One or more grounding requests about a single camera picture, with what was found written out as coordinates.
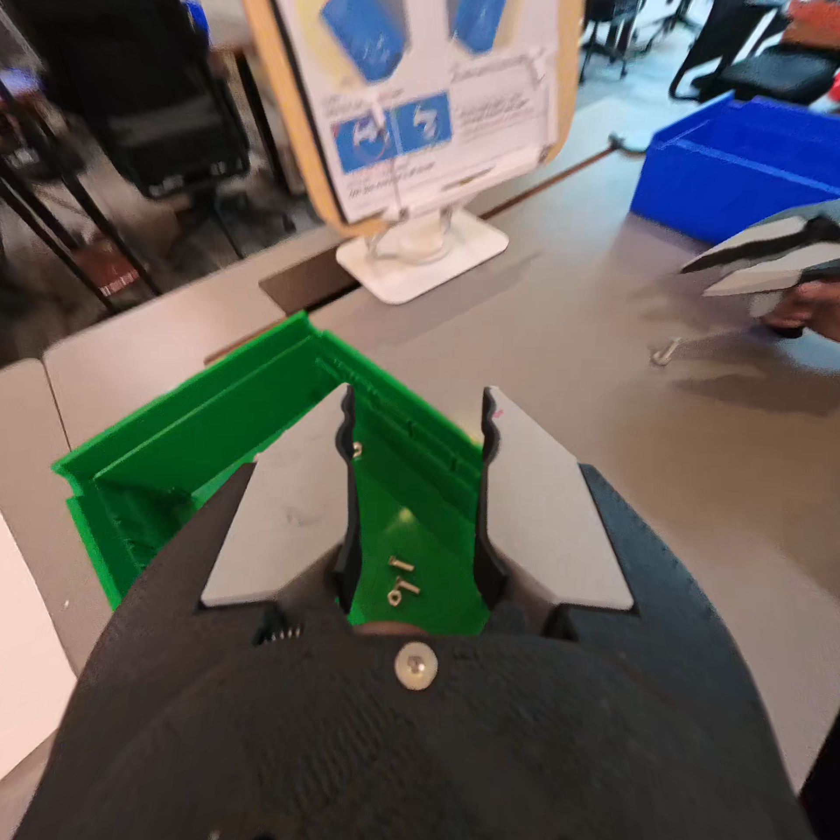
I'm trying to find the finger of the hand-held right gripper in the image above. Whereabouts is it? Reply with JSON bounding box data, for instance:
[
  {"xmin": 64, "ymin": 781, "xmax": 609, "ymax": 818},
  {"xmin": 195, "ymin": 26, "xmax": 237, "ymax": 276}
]
[
  {"xmin": 679, "ymin": 215, "xmax": 840, "ymax": 275},
  {"xmin": 702, "ymin": 246, "xmax": 840, "ymax": 320}
]

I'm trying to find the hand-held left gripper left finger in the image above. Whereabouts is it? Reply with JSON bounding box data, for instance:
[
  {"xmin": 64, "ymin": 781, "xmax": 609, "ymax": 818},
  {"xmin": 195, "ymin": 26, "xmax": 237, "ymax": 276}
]
[{"xmin": 199, "ymin": 384, "xmax": 364, "ymax": 616}]

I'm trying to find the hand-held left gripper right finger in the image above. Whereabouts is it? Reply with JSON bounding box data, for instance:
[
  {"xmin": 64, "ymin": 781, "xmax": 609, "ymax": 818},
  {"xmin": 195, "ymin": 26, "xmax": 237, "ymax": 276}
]
[{"xmin": 472, "ymin": 386, "xmax": 635, "ymax": 636}]

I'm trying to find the blue plastic bin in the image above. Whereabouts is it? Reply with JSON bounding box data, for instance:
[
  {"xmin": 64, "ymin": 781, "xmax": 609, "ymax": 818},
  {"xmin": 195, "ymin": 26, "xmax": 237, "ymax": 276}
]
[{"xmin": 629, "ymin": 92, "xmax": 840, "ymax": 245}]

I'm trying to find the green plastic bin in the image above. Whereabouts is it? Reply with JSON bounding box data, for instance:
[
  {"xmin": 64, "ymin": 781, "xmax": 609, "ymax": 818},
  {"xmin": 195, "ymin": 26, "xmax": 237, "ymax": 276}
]
[{"xmin": 51, "ymin": 311, "xmax": 493, "ymax": 636}]

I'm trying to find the person's right hand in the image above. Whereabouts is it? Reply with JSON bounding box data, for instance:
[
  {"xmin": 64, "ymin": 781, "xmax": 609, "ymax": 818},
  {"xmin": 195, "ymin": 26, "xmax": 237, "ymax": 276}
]
[{"xmin": 761, "ymin": 281, "xmax": 840, "ymax": 343}]

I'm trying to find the black office chair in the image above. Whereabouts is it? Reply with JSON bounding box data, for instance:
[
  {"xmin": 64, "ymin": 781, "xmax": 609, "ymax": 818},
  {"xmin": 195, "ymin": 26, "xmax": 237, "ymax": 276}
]
[
  {"xmin": 581, "ymin": 0, "xmax": 651, "ymax": 83},
  {"xmin": 669, "ymin": 0, "xmax": 840, "ymax": 106},
  {"xmin": 10, "ymin": 0, "xmax": 253, "ymax": 201}
]

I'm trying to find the white paper sheet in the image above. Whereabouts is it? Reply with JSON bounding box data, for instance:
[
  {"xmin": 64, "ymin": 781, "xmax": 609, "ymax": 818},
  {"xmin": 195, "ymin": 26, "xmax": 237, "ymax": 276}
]
[{"xmin": 0, "ymin": 511, "xmax": 77, "ymax": 783}]

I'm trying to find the printed instruction sheet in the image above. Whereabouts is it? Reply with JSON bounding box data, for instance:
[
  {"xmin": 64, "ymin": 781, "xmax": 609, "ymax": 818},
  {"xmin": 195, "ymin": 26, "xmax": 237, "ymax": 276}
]
[{"xmin": 274, "ymin": 0, "xmax": 560, "ymax": 224}]

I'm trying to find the instruction sign on stand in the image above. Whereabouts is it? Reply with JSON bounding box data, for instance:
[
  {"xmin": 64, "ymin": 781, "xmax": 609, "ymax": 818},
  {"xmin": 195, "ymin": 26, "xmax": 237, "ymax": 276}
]
[{"xmin": 241, "ymin": 0, "xmax": 586, "ymax": 238}]

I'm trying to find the black table cable cover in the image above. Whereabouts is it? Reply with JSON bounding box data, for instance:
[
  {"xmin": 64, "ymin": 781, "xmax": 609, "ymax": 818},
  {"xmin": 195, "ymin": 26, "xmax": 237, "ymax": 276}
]
[{"xmin": 258, "ymin": 264, "xmax": 360, "ymax": 317}]

